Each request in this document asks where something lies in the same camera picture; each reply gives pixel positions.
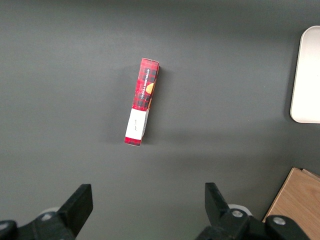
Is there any cream plastic tray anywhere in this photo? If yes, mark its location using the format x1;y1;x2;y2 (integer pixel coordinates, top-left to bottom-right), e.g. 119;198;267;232
289;25;320;124

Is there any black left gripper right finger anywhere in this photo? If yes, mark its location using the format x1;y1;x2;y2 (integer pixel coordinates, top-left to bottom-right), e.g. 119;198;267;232
194;182;311;240

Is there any wooden drawer cabinet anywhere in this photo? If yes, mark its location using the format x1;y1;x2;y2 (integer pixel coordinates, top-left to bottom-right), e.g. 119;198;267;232
261;167;320;240

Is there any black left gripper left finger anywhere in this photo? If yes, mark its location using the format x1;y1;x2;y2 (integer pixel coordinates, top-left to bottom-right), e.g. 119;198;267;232
0;183;94;240

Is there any red plaid shortbread box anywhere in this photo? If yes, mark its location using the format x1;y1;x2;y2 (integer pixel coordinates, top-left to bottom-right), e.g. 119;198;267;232
123;57;161;147

